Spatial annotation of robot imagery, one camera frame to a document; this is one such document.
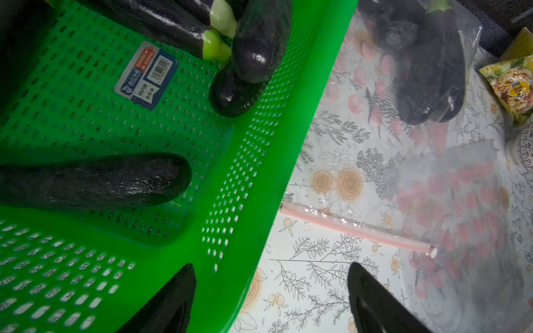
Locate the long eggplant centre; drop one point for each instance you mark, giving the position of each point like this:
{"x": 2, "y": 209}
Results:
{"x": 232, "y": 97}

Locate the long eggplant stem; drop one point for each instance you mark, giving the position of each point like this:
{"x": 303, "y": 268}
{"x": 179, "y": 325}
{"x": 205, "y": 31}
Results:
{"x": 420, "y": 86}

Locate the large eggplant front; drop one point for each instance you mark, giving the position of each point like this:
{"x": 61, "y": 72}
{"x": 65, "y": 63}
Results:
{"x": 453, "y": 85}

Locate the small patterned bowl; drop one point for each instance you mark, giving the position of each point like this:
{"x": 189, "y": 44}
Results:
{"x": 518, "y": 151}

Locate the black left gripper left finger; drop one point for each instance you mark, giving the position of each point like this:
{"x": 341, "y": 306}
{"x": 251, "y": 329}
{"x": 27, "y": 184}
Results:
{"x": 170, "y": 309}

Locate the barcode sticker label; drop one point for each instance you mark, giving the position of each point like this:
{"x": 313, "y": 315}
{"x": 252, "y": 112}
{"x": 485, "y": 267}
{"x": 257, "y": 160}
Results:
{"x": 147, "y": 76}

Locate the small eggplant at basket wall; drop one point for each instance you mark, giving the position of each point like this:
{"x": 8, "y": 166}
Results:
{"x": 103, "y": 183}

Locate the green plastic basket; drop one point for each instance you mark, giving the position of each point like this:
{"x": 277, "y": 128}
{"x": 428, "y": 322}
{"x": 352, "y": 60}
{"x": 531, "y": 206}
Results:
{"x": 92, "y": 271}

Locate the clear pink-dotted zip-top bag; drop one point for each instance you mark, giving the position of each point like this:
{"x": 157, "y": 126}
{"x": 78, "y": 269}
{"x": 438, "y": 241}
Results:
{"x": 469, "y": 30}

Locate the yellow snack packet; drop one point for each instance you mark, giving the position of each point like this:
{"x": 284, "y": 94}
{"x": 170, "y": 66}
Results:
{"x": 511, "y": 82}

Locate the floral patterned table mat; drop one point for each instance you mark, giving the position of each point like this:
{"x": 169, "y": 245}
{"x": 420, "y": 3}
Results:
{"x": 360, "y": 161}

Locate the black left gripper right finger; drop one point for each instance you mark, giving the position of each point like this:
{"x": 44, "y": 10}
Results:
{"x": 374, "y": 309}

